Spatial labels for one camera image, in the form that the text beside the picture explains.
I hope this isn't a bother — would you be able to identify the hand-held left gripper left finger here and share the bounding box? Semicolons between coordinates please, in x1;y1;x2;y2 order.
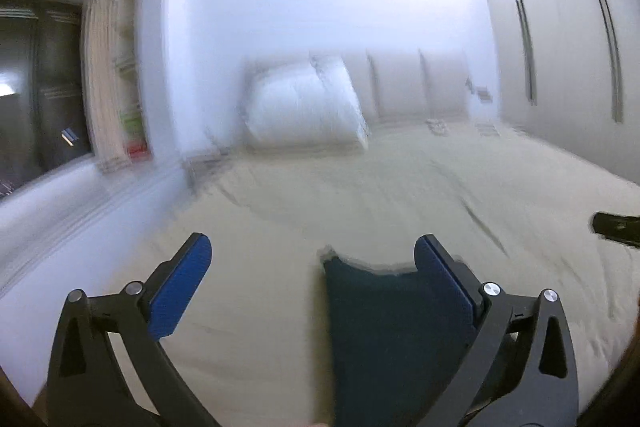
46;233;221;427

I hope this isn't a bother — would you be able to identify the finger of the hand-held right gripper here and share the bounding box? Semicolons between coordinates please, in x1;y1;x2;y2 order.
591;211;640;250

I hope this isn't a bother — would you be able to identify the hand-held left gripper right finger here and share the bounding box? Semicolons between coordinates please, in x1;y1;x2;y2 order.
414;234;580;427

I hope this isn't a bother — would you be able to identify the dark teal knit sweater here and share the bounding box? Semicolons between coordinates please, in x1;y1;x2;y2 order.
320;251;478;427

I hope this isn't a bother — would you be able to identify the bed with cream sheet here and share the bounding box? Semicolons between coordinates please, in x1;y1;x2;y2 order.
30;121;640;427

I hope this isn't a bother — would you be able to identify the shelf with colourful items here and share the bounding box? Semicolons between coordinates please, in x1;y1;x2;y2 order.
114;54;152;164

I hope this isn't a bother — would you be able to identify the white wardrobe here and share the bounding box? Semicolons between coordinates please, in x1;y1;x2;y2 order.
469;0;640;186

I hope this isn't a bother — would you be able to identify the white padded headboard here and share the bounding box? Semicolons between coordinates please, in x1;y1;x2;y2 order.
345;47;473;124

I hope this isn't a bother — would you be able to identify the white pillow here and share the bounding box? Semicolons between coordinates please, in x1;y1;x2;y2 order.
242;53;372;152

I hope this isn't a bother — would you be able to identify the beige curtain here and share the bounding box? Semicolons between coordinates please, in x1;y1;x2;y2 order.
81;0;135;164

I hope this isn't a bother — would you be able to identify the dark window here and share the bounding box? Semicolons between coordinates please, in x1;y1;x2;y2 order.
0;0;97;204

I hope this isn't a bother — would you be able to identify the black wardrobe handle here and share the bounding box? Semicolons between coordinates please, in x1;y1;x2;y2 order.
520;0;539;106
514;0;533;104
596;0;624;124
589;0;617;121

